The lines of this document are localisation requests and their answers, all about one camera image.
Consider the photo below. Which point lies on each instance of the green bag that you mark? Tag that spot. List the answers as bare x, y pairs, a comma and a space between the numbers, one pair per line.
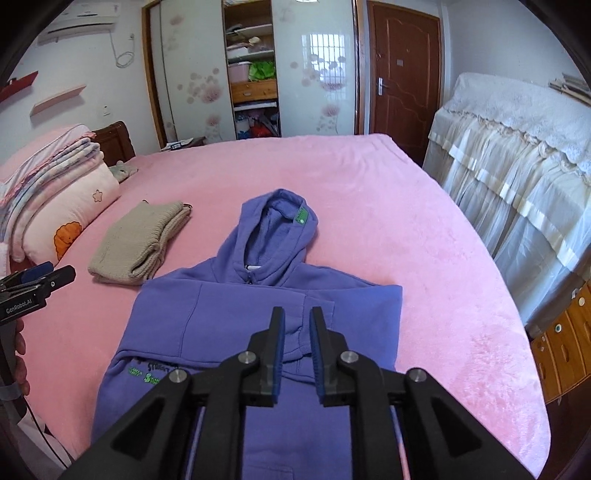
262, 70

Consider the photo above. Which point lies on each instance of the brown wooden door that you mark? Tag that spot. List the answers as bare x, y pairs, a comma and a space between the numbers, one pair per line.
406, 69

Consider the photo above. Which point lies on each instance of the red wall shelf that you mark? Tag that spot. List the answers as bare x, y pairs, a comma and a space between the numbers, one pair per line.
18, 85

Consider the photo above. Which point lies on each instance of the purple zip hoodie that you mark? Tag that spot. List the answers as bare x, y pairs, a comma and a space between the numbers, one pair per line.
258, 295

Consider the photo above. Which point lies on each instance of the pink wall shelf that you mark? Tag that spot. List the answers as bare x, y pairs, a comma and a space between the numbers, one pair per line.
60, 99

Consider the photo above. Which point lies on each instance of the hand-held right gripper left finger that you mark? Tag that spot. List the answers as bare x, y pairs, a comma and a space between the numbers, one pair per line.
278, 350

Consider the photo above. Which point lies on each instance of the light wooden wardrobe drawer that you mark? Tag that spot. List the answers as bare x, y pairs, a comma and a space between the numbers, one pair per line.
254, 91

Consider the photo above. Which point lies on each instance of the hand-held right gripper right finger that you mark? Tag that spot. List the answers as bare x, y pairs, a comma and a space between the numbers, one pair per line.
316, 350

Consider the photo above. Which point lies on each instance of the pink plastic storage box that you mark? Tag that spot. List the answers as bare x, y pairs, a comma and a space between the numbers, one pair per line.
240, 73

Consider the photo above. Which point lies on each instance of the dark wooden headboard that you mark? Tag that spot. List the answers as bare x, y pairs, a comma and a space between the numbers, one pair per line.
115, 143

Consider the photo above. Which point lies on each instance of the striped folded blanket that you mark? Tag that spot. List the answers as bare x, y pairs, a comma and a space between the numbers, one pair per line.
60, 175

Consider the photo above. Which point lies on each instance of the white lace furniture cover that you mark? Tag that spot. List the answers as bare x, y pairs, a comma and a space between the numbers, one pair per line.
517, 184

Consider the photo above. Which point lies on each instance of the bedside table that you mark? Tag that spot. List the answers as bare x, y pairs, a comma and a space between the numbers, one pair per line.
184, 144

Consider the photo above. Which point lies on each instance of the pink quilted pillow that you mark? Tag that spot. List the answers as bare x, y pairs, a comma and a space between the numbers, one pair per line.
3, 258

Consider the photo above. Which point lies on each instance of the small grey plush toy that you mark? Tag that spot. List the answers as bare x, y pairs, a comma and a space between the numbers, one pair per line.
123, 171

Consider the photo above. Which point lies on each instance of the white air conditioner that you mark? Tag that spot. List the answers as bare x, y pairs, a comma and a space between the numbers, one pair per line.
78, 21

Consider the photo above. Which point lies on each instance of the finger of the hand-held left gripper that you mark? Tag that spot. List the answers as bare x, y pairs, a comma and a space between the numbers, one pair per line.
60, 277
37, 271

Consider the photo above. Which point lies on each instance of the pink fleece bed blanket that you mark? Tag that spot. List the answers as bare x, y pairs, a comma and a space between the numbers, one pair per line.
392, 207

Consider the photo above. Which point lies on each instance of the pile of colourful clothes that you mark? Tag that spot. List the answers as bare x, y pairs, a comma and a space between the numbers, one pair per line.
256, 124

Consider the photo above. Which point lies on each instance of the pink frilled folded blanket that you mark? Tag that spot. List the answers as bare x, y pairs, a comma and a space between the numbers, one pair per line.
41, 152

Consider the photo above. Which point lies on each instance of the person's left hand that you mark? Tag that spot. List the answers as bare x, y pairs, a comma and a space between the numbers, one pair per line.
21, 350

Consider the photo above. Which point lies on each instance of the floral sliding door wardrobe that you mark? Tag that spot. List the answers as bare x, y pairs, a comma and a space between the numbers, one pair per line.
194, 69

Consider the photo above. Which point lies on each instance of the folded beige knit sweater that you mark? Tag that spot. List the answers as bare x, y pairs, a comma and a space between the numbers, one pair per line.
138, 240

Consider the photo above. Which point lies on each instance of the wooden drawer cabinet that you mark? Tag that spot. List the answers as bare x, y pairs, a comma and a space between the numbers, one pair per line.
565, 350

